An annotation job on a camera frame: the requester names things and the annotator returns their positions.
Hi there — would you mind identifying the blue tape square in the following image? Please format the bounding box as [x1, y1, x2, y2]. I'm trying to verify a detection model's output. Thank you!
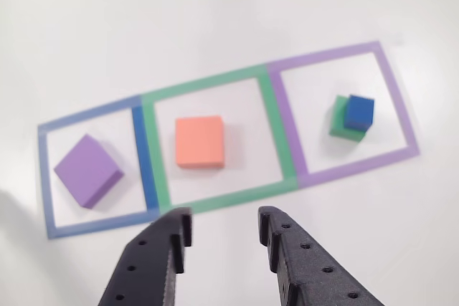
[37, 95, 161, 241]

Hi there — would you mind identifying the purple foam block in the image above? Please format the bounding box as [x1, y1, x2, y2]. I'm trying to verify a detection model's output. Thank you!
[52, 133, 125, 209]

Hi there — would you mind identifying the green tape square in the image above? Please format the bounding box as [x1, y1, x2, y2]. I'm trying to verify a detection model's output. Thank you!
[139, 63, 299, 214]

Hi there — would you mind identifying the purple tape square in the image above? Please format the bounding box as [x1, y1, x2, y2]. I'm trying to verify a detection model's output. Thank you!
[267, 39, 421, 189]

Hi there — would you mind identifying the small blue foam cube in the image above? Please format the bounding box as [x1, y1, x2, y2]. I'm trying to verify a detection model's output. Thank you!
[343, 94, 375, 132]

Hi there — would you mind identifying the orange foam block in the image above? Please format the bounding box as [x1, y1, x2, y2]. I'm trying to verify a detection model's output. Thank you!
[174, 115, 226, 169]

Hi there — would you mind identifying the green foam cube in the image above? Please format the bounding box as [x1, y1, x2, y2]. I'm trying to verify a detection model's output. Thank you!
[328, 95, 367, 140]

